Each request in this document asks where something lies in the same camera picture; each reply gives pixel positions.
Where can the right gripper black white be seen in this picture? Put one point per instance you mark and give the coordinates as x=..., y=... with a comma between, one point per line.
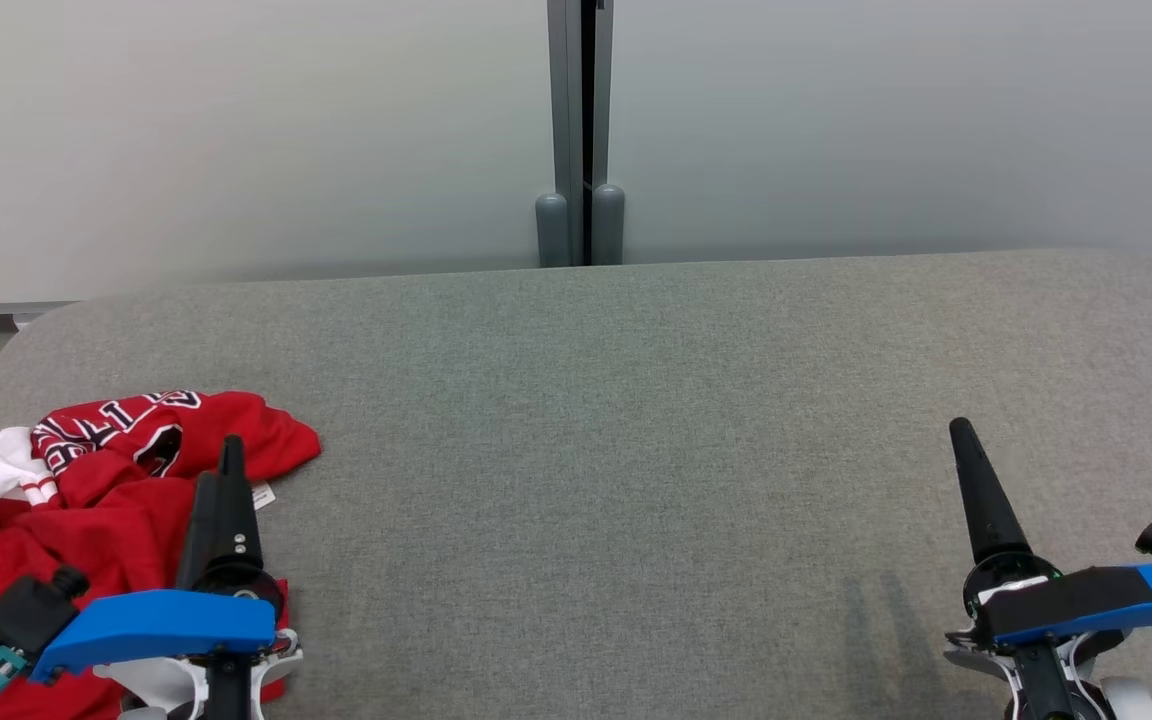
x=1011, y=570

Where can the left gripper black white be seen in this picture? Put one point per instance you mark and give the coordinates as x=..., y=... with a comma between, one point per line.
x=246, y=585

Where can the red shorts with white stripe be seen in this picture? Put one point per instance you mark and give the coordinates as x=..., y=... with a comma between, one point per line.
x=126, y=545

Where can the red Bulls basketball jersey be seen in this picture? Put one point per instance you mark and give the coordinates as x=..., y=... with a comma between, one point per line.
x=256, y=440

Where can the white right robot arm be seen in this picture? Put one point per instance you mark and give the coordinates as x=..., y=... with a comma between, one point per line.
x=1134, y=700

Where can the blue left camera mount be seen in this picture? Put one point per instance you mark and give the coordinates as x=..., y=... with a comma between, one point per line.
x=156, y=620

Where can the grey cylindrical post foot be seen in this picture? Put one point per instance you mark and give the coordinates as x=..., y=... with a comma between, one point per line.
x=552, y=230
x=608, y=225

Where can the grey vertical partition post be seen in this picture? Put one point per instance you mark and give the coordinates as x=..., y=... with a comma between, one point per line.
x=581, y=100

